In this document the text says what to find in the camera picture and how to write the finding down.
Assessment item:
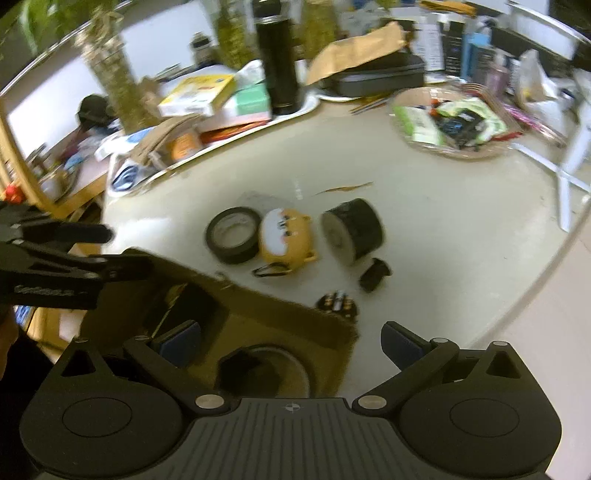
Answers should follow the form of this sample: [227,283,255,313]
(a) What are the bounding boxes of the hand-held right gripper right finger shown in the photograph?
[352,321,534,411]

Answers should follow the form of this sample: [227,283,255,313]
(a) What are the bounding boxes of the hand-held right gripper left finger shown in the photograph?
[55,319,234,411]

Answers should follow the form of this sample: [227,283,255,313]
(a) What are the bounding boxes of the blue and white packet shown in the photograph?
[110,163,142,193]

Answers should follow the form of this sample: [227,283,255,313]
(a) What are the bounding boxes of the black battery pack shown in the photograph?
[316,290,360,320]

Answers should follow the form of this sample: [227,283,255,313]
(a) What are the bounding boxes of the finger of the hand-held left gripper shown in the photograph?
[90,251,154,284]
[21,220,115,246]

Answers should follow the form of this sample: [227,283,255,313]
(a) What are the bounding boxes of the glass bowl of snack packets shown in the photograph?
[390,84,523,161]

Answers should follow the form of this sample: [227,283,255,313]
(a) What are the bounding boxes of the black thermos bottle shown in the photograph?
[255,0,302,117]

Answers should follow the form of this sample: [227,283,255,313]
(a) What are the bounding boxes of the white tripod stand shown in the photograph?
[509,108,591,232]

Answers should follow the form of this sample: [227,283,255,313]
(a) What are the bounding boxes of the black zip case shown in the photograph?
[320,52,426,99]

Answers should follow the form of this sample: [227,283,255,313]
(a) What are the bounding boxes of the round orange plush toy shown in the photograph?
[252,207,320,278]

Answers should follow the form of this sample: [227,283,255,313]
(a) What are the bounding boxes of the small black adapter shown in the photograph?
[359,258,393,294]

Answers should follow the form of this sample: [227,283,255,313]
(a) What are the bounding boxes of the mint green box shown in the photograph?
[232,84,271,121]

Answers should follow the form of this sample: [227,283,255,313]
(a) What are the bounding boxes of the blue carton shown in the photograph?
[461,22,493,78]

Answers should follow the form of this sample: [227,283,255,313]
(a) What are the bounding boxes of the wide black tape roll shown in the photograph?
[320,198,385,267]

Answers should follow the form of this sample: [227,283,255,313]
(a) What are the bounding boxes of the dried brown leaf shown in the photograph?
[315,181,374,195]

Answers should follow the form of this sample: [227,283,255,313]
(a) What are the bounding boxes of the yellow and white carton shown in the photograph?
[157,74,236,117]

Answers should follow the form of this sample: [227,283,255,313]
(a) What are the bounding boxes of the white plastic bag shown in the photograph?
[516,47,563,103]

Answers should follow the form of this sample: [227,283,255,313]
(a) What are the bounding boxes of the thin black tape roll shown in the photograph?
[205,206,262,265]

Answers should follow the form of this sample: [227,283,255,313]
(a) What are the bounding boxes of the brown paper envelope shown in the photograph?
[306,20,408,86]

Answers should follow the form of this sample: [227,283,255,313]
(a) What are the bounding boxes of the tall glass vase with bamboo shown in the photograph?
[74,0,161,136]

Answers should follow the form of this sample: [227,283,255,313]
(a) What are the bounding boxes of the orange jar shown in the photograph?
[167,130,205,163]

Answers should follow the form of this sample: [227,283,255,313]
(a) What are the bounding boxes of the glass vase with green stems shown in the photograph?
[216,0,260,71]
[301,0,343,62]

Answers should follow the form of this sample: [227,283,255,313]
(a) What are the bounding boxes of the black bag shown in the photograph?
[75,93,117,131]

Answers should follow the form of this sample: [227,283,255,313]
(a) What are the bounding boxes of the red flat packet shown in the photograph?
[202,121,269,145]

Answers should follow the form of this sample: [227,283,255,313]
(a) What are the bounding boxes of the cardboard box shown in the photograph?
[78,248,362,398]

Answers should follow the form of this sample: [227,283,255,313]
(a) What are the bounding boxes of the white plastic tray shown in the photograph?
[107,90,322,195]

